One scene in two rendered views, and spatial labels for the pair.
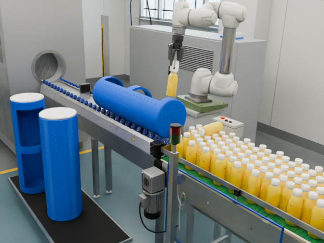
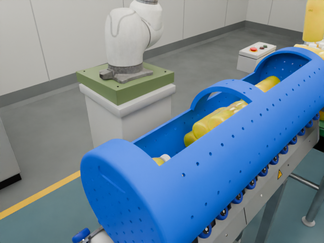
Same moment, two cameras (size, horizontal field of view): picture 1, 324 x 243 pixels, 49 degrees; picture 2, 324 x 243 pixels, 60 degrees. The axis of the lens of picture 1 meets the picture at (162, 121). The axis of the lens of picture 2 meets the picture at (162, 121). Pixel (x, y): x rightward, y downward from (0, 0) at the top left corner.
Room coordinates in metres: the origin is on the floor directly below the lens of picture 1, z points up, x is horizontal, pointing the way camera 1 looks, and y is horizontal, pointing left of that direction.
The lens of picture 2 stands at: (2.97, 0.88, 1.57)
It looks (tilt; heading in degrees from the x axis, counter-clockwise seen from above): 33 degrees down; 264
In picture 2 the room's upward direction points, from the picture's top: straight up
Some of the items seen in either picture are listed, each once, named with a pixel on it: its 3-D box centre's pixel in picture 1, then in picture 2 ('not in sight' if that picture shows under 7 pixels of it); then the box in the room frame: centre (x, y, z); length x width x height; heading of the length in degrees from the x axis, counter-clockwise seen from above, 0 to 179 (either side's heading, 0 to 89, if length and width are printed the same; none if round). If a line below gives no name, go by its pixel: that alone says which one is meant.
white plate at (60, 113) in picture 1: (58, 113); not in sight; (2.58, 0.80, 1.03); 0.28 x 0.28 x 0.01
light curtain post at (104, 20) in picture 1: (106, 98); not in sight; (3.66, 0.60, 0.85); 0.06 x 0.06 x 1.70; 40
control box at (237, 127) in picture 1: (227, 127); (256, 57); (2.34, -0.46, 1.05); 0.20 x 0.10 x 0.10; 40
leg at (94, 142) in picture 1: (95, 168); not in sight; (3.07, 0.62, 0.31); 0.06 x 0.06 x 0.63; 40
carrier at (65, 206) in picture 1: (61, 165); not in sight; (2.58, 0.80, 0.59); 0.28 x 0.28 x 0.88
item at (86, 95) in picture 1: (85, 91); not in sight; (3.33, 0.75, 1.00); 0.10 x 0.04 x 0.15; 130
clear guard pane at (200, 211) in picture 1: (213, 230); not in sight; (1.65, -0.30, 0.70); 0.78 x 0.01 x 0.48; 40
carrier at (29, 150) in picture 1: (32, 144); not in sight; (2.98, 1.18, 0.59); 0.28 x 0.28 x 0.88
